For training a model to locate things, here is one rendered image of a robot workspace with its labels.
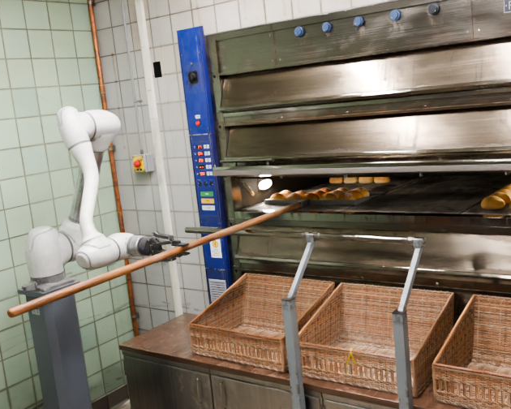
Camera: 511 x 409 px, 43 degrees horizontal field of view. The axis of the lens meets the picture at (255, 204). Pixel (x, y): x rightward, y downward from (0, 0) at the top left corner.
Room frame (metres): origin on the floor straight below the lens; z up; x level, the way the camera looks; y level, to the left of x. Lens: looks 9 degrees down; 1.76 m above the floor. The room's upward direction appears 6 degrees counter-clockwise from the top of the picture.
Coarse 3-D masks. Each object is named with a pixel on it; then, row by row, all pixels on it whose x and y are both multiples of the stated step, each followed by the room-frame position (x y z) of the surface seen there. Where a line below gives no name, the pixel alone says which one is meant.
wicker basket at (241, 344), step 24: (288, 288) 3.19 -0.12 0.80; (312, 288) 3.10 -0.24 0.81; (240, 312) 3.31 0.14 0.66; (264, 312) 3.24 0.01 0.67; (312, 312) 2.88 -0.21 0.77; (192, 336) 3.01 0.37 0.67; (216, 336) 2.91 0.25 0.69; (240, 336) 2.81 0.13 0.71; (264, 336) 2.73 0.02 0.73; (240, 360) 2.82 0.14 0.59; (264, 360) 2.73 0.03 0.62
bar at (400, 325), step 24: (312, 240) 2.69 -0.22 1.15; (336, 240) 2.64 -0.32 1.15; (360, 240) 2.56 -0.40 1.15; (384, 240) 2.50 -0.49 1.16; (408, 240) 2.44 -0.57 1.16; (408, 288) 2.31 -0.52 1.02; (288, 312) 2.52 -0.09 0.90; (288, 336) 2.53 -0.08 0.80; (408, 336) 2.25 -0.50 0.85; (288, 360) 2.54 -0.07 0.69; (408, 360) 2.24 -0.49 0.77; (408, 384) 2.23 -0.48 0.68; (408, 408) 2.22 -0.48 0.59
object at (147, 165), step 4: (132, 156) 3.76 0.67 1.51; (136, 156) 3.74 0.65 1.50; (140, 156) 3.72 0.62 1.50; (144, 156) 3.71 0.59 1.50; (148, 156) 3.73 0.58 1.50; (136, 160) 3.74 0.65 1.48; (144, 160) 3.71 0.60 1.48; (148, 160) 3.73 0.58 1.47; (152, 160) 3.75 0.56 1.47; (140, 164) 3.72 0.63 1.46; (144, 164) 3.71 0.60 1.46; (148, 164) 3.73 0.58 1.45; (152, 164) 3.75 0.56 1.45; (136, 168) 3.74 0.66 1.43; (140, 168) 3.72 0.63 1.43; (144, 168) 3.71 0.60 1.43; (148, 168) 3.72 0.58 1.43; (152, 168) 3.75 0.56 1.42; (136, 172) 3.76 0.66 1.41
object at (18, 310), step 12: (300, 204) 3.30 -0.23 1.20; (264, 216) 3.04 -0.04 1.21; (276, 216) 3.11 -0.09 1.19; (228, 228) 2.82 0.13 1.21; (240, 228) 2.87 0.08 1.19; (204, 240) 2.67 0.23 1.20; (168, 252) 2.49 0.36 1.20; (180, 252) 2.55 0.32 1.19; (132, 264) 2.34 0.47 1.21; (144, 264) 2.38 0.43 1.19; (108, 276) 2.23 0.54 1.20; (120, 276) 2.29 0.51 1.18; (72, 288) 2.11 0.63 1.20; (84, 288) 2.15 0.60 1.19; (36, 300) 2.00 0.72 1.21; (48, 300) 2.02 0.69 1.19; (12, 312) 1.92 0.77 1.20; (24, 312) 1.96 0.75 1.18
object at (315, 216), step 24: (240, 216) 3.40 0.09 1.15; (288, 216) 3.22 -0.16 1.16; (312, 216) 3.13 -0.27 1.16; (336, 216) 3.05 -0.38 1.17; (360, 216) 2.98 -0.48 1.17; (384, 216) 2.90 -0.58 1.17; (408, 216) 2.83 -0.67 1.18; (432, 216) 2.77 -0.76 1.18; (456, 216) 2.71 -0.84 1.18; (480, 216) 2.66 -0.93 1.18; (504, 216) 2.61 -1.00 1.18
